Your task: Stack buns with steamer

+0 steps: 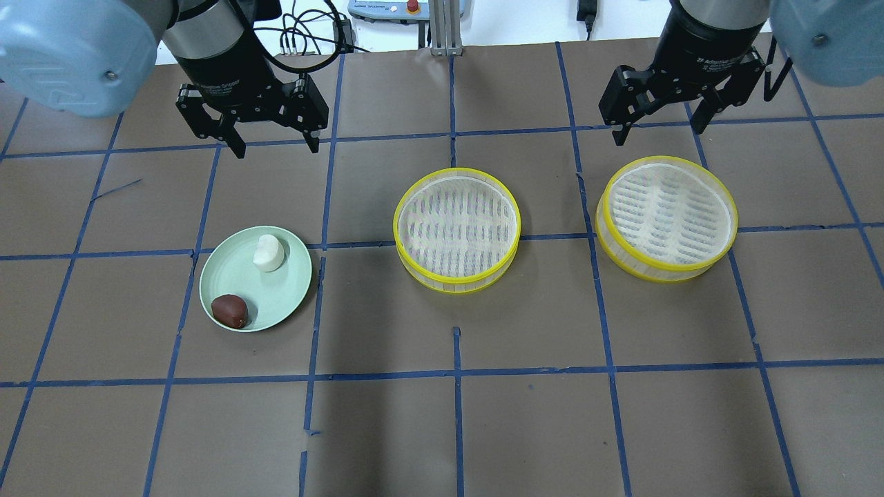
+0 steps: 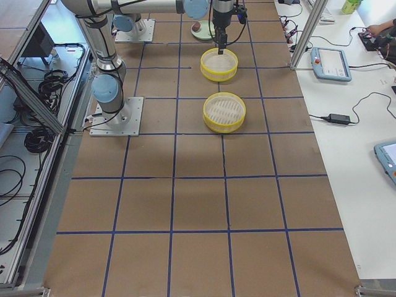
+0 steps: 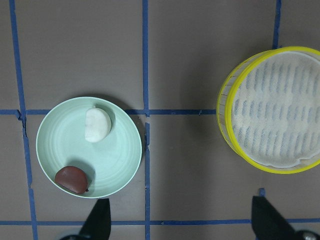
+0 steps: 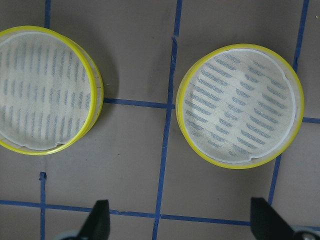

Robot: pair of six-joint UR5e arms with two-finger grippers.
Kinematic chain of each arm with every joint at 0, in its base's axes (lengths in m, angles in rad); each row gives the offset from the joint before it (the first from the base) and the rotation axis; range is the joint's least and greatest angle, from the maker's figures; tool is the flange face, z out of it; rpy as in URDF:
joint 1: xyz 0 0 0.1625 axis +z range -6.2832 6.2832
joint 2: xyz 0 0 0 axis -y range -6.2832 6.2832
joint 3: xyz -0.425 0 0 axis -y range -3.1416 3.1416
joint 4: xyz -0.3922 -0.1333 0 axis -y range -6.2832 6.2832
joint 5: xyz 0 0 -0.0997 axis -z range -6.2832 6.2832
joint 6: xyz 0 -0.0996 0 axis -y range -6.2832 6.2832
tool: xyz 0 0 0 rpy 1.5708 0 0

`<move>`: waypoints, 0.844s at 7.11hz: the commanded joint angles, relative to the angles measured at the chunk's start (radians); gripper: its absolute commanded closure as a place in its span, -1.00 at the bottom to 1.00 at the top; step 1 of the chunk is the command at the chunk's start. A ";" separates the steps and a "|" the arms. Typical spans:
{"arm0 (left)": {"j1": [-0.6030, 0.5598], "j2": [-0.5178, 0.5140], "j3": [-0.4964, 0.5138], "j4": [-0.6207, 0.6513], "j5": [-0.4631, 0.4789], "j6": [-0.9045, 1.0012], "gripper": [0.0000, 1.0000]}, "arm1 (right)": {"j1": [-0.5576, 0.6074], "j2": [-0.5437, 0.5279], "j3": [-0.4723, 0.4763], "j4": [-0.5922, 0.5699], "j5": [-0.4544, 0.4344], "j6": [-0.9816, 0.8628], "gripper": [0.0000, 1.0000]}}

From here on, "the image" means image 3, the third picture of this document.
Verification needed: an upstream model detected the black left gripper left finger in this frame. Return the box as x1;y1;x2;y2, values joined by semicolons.
78;198;111;240

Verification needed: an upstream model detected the light green plate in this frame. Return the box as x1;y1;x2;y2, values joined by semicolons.
35;97;143;199

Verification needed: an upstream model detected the yellow steamer basket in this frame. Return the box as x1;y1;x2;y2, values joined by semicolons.
216;46;320;174

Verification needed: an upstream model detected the brown bun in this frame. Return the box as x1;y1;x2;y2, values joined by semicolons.
54;166;89;194

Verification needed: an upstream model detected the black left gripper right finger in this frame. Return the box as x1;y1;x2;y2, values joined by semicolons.
251;196;299;240

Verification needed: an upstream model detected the white steamed bun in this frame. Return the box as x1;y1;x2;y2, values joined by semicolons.
84;107;112;143

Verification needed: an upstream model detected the white steamer liner cloth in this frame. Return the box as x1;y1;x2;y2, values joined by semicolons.
231;51;320;169

